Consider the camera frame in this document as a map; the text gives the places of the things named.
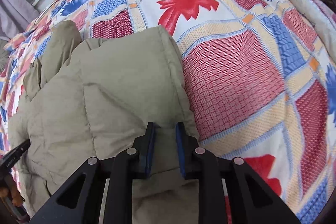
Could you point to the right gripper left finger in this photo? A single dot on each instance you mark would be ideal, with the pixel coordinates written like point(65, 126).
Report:
point(101, 187)

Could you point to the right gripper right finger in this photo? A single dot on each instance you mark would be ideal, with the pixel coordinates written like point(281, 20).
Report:
point(228, 188)

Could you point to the khaki puffer jacket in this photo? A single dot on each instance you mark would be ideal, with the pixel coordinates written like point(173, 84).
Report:
point(93, 97)

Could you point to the person's left hand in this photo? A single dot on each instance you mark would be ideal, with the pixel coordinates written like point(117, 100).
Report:
point(9, 187)

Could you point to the leaf patchwork bed quilt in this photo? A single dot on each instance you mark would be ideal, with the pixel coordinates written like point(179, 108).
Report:
point(259, 79)

